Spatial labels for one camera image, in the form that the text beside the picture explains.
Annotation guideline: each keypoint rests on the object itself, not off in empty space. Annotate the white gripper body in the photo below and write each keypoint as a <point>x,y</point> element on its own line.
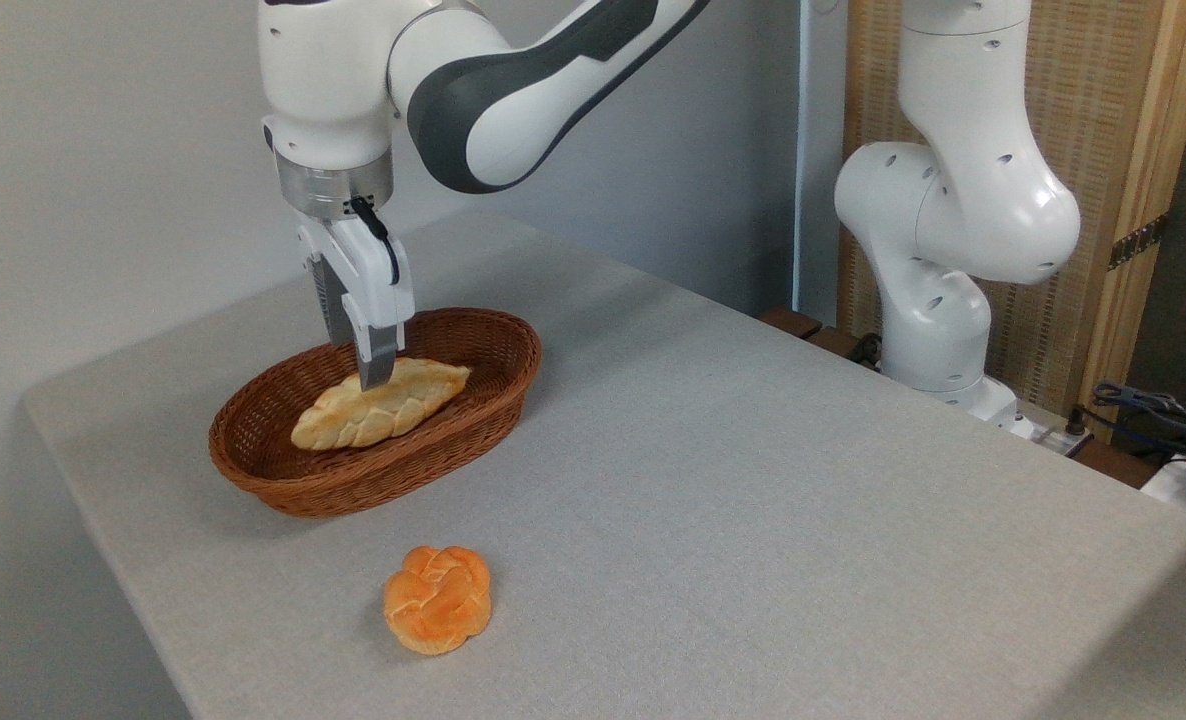
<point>368,275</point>

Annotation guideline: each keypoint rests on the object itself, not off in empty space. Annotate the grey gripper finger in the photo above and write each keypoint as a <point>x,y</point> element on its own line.
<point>378,360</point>
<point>334,315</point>

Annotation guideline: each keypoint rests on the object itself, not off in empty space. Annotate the long braided bread loaf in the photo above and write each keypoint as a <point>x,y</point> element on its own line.
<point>383,410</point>

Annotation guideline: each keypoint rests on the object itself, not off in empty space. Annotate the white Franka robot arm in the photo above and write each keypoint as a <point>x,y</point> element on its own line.
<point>513,100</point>

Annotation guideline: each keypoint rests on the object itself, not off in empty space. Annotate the brown wicker basket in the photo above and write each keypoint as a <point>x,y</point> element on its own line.
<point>353,480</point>

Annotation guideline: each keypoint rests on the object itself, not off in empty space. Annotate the round braided bread bun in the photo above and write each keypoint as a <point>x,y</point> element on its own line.
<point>438,600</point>

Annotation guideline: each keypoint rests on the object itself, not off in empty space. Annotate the grey tablecloth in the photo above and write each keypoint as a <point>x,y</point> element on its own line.
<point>703,480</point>

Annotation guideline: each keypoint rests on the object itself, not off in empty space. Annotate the dark wooden base board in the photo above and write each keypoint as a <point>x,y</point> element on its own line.
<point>813,335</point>

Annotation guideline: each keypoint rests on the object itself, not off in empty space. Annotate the woven screen with wooden frame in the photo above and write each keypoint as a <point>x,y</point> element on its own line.
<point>1093,120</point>

